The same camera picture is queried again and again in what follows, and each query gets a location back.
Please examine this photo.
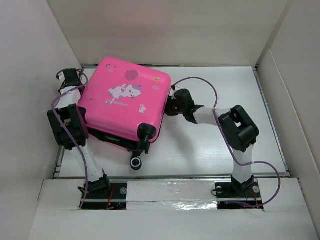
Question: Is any aluminium rail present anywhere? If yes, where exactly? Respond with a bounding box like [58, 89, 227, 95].
[49, 66, 291, 204]

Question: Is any pink kids suitcase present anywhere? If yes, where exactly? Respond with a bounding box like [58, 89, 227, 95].
[77, 57, 172, 170]

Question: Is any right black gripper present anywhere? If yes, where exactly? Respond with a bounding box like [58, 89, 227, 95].
[161, 95, 185, 117]

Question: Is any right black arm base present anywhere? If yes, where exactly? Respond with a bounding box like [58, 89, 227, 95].
[211, 181, 264, 210]

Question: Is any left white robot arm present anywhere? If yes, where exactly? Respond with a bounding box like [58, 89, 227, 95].
[47, 68, 113, 199]

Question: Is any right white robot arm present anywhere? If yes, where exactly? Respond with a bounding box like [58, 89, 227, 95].
[165, 86, 260, 197]

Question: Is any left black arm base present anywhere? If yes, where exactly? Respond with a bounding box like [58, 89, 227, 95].
[78, 182, 128, 211]

